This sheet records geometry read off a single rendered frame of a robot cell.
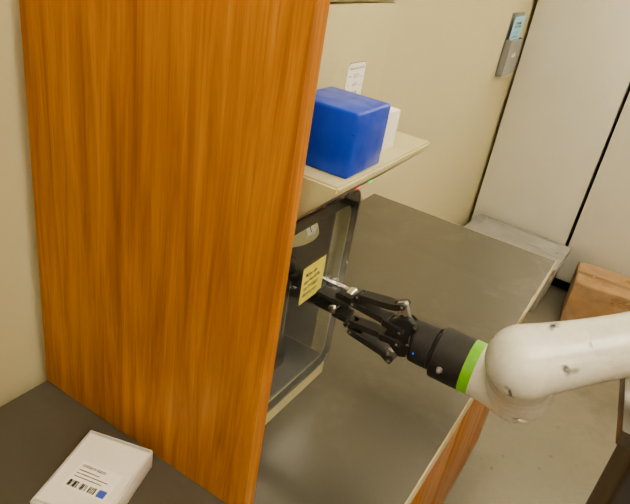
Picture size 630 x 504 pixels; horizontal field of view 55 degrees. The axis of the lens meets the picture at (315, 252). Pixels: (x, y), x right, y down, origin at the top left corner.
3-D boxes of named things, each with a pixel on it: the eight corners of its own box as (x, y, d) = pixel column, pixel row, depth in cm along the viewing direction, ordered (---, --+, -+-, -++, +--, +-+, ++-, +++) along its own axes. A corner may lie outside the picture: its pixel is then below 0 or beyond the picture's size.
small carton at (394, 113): (350, 142, 95) (357, 105, 93) (366, 137, 99) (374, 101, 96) (377, 152, 93) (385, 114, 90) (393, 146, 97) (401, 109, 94)
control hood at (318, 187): (257, 226, 87) (265, 161, 82) (362, 174, 112) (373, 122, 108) (325, 256, 82) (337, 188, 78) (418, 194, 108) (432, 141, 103)
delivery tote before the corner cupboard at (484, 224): (442, 277, 378) (455, 231, 362) (466, 256, 410) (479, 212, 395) (536, 318, 352) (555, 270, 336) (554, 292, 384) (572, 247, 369)
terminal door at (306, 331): (237, 436, 107) (261, 237, 89) (325, 356, 131) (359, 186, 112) (240, 438, 107) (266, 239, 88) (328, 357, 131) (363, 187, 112)
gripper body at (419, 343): (438, 358, 109) (392, 336, 112) (449, 320, 104) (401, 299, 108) (421, 379, 103) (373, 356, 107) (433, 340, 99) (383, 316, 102)
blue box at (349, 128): (284, 157, 85) (293, 94, 80) (321, 144, 93) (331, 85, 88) (346, 180, 81) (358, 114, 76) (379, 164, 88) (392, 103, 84)
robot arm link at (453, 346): (463, 358, 95) (449, 402, 99) (486, 326, 104) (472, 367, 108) (428, 342, 97) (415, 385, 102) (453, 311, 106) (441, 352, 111)
